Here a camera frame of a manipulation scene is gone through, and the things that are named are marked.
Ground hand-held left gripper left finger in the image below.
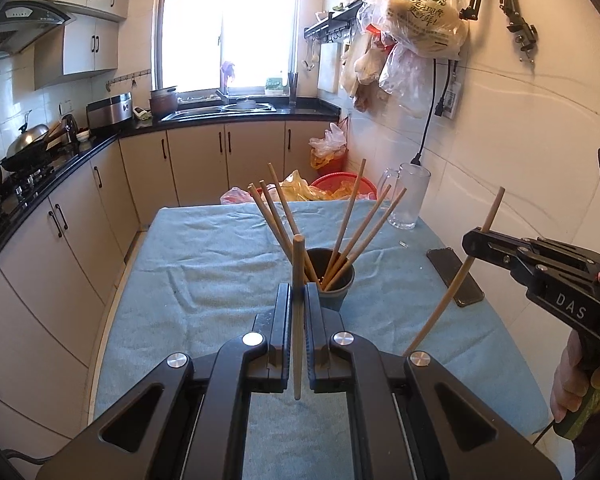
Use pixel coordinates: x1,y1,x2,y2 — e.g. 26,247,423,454
35,282,295,480

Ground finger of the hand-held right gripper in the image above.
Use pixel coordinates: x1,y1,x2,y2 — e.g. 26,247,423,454
462,227,600,284

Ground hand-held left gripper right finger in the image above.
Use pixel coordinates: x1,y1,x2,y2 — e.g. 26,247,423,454
305,282,563,480

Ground dark grey utensil cup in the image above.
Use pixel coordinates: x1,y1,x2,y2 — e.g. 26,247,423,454
300,247,356,313

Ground wooden chopstick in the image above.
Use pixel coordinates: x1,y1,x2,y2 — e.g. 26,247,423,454
327,158,367,276
322,188,408,292
259,179,313,283
292,234,304,401
404,186,506,357
322,184,393,288
267,162,315,276
247,183,311,283

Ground person's right hand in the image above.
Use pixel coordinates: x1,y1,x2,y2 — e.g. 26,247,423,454
550,332,589,424

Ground black smartphone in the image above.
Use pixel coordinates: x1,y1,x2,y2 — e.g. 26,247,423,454
426,247,485,308

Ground blue table cloth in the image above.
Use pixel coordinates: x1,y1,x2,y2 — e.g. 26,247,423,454
94,199,551,480

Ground clear glass mug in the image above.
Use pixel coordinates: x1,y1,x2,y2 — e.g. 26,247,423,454
376,162,431,231

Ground red plastic basin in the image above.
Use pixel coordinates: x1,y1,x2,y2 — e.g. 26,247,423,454
310,172,379,203

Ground yellowish plastic bag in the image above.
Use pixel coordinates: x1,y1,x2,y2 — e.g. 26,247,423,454
280,170,333,202

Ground pink plastic bag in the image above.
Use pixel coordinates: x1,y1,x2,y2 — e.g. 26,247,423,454
220,186,256,205

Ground white and orange plastic bags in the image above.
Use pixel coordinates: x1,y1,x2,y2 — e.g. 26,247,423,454
308,122,350,173

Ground lower kitchen cabinets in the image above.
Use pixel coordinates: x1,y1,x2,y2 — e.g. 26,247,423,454
0,115,341,466

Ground kitchen cabinets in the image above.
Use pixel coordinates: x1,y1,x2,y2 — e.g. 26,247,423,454
0,115,341,466
10,0,131,91

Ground clear hanging plastic bag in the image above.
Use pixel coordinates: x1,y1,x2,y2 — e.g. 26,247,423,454
378,42,433,118

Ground white hanging plastic bag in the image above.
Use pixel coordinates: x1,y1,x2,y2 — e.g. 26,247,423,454
339,35,396,102

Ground steel kitchen sink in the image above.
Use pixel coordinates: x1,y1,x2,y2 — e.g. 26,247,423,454
161,104,276,122

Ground clear bag of buns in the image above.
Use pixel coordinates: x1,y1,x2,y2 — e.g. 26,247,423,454
374,0,470,59

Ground white cutting board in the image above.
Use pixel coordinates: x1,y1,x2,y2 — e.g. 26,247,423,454
317,42,342,95

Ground black kitchen countertop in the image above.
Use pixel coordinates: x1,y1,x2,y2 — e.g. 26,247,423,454
0,100,341,281

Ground brown clay pot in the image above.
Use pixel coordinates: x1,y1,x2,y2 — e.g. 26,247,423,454
149,86,179,121

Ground hanging ladle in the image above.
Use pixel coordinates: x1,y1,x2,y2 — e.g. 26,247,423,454
302,40,321,72

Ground stainless steel oven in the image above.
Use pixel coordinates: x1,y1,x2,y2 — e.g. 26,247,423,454
86,92,133,133

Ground gas stove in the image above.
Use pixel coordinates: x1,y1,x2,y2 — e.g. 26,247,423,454
0,157,81,206

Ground dark kettle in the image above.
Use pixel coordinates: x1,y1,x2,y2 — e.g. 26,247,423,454
60,114,80,145

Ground kitchen window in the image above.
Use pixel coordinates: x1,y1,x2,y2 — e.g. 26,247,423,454
152,0,303,103

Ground black wok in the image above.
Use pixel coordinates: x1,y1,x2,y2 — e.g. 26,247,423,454
0,130,66,173

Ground steel wok lid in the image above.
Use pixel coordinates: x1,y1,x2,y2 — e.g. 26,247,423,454
5,122,51,158

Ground upper kitchen cabinets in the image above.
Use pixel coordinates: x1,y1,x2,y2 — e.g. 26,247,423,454
10,0,131,91

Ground range hood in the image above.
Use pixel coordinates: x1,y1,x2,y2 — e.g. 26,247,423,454
0,0,77,63

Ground thin dark cable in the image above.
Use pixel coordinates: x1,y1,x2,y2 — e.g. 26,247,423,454
531,417,557,447

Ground black power cable with plug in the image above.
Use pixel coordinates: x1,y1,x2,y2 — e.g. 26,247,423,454
410,57,438,167

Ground white wall power strip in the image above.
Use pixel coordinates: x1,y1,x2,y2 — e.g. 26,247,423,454
432,60,463,120

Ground black wall rack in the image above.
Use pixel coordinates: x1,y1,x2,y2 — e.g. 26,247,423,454
302,0,368,46

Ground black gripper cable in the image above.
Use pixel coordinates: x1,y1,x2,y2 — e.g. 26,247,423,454
0,450,51,463

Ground wall hook rail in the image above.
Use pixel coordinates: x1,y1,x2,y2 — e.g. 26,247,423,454
105,74,153,92

